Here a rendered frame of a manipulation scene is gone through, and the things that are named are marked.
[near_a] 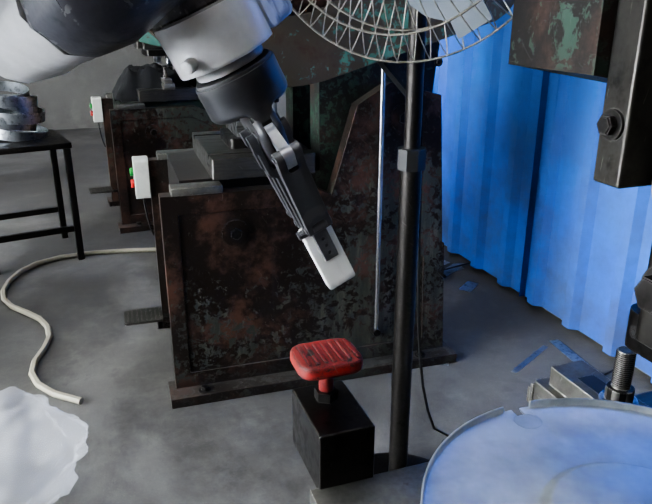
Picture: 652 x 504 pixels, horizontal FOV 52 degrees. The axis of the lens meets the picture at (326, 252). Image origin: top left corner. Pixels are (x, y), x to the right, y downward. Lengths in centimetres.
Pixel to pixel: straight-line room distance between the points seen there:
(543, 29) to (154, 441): 161
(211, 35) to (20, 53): 14
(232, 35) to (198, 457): 143
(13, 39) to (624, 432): 55
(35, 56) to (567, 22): 38
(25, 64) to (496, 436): 46
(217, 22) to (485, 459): 39
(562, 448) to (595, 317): 192
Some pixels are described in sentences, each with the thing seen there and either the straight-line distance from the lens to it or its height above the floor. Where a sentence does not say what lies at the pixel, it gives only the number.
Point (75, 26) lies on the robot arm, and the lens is 49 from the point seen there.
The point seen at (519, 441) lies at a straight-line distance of 56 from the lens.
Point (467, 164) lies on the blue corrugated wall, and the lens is 304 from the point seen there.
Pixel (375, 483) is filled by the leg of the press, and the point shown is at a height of 64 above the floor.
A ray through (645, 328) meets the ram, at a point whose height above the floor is 91.
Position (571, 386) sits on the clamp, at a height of 75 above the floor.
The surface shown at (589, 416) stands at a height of 78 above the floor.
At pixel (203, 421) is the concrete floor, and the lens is 198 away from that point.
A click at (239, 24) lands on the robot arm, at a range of 56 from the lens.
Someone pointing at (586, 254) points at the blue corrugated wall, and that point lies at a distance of 244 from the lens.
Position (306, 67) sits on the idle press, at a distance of 165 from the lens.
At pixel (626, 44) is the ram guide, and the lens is 47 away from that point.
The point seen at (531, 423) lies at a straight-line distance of 59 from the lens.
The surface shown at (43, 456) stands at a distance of 172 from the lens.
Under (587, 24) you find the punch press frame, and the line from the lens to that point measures 48.
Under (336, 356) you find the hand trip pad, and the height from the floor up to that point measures 76.
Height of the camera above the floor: 110
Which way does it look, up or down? 20 degrees down
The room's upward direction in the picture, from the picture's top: straight up
